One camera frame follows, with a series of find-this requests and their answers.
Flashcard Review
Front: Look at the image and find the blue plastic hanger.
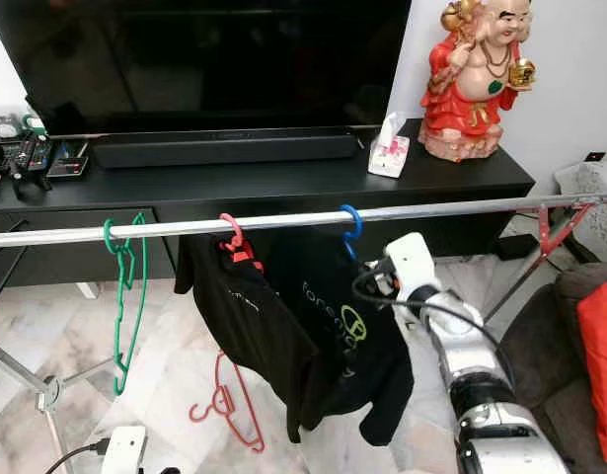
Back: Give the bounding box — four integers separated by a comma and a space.
340, 204, 363, 260

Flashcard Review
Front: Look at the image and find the black t-shirt green logo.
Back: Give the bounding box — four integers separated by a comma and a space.
259, 232, 417, 447

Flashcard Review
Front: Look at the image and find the red plastic hanger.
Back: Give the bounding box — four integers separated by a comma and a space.
190, 351, 266, 455

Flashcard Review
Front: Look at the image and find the green plastic hanger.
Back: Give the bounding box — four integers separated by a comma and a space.
102, 211, 150, 398

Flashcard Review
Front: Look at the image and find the pink plastic hanger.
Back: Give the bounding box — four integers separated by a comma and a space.
218, 212, 265, 273

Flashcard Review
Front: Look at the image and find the white pink tissue box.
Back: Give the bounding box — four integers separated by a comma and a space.
367, 112, 411, 180

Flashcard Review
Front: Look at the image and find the black t-shirt small white print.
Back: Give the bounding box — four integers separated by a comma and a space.
175, 232, 329, 445

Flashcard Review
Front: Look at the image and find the black power adapter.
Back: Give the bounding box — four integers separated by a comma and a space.
491, 234, 539, 262

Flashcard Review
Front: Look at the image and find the black TV cabinet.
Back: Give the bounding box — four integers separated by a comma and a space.
0, 118, 537, 289

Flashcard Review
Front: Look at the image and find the red laughing Buddha statue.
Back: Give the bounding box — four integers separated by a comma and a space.
417, 0, 538, 164

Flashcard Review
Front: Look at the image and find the dark grey sofa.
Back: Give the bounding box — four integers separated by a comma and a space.
500, 262, 607, 445

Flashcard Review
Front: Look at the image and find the black soundbar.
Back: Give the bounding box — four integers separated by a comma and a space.
93, 131, 361, 170

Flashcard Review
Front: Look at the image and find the white patterned basket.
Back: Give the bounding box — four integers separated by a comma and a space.
553, 160, 607, 210

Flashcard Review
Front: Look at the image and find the black flat television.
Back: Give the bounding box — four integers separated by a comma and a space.
0, 0, 413, 138

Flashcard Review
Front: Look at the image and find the black remote control holder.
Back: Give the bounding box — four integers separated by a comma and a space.
0, 133, 55, 194

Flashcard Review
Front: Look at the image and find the silver metal clothes rack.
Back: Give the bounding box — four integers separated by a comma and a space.
0, 193, 607, 474

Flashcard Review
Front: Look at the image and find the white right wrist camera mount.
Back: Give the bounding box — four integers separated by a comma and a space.
382, 232, 442, 307

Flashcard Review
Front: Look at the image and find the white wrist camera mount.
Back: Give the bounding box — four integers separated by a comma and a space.
382, 232, 442, 307
101, 425, 148, 474

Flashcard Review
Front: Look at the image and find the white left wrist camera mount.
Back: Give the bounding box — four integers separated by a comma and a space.
101, 425, 148, 474

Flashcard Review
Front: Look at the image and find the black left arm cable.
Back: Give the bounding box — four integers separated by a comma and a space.
43, 439, 112, 474

